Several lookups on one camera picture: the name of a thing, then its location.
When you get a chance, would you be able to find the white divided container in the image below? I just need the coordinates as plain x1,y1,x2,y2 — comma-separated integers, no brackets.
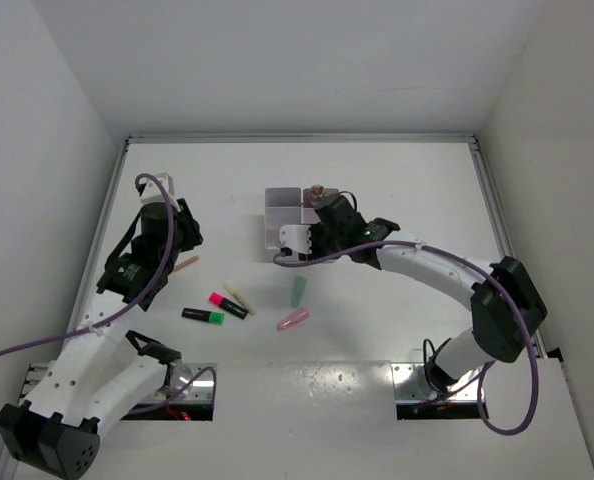
301,187,340,264
264,187,302,250

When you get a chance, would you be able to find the green translucent cap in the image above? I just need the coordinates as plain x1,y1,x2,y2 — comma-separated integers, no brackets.
290,275,307,309

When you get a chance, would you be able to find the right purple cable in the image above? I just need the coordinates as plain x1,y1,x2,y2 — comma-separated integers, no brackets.
272,239,541,435

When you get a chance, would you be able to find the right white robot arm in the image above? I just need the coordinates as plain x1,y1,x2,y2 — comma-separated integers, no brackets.
312,193,548,393

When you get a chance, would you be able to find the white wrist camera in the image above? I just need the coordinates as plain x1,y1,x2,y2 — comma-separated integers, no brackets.
279,224,312,255
135,173,181,212

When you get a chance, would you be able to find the orange highlighter pencil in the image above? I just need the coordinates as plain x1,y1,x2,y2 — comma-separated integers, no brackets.
171,256,199,273

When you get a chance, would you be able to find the pink cap black highlighter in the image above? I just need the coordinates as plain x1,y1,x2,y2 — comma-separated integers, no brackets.
209,292,249,319

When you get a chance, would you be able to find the left white divided container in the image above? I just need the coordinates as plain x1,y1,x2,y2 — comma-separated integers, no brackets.
264,187,302,250

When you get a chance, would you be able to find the pink translucent cap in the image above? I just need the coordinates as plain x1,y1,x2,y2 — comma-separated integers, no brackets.
276,307,310,332

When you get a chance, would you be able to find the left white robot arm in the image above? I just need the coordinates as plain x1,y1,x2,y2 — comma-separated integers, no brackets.
0,199,203,479

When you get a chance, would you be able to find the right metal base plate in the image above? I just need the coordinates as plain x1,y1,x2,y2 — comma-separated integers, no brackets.
391,362,480,406

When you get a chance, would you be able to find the right white divided container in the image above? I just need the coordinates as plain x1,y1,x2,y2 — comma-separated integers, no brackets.
301,187,340,264

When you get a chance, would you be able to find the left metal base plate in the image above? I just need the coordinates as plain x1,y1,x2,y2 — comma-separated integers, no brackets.
140,363,217,405

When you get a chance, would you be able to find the metal base plate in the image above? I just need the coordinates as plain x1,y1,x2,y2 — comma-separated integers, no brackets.
140,363,217,405
391,362,480,406

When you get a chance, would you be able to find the colourful glue stick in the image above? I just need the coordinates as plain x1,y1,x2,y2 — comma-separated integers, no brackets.
307,184,326,205

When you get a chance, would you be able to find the green cap black highlighter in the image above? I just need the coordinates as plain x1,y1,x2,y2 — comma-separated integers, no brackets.
181,308,224,325

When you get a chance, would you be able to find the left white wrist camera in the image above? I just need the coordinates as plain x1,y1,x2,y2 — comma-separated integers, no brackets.
135,173,181,212

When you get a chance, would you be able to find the yellow slim highlighter pen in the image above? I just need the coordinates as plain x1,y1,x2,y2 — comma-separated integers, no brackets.
223,283,255,315

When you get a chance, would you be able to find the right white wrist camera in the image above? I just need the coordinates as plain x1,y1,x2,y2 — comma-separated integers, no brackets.
279,224,312,255

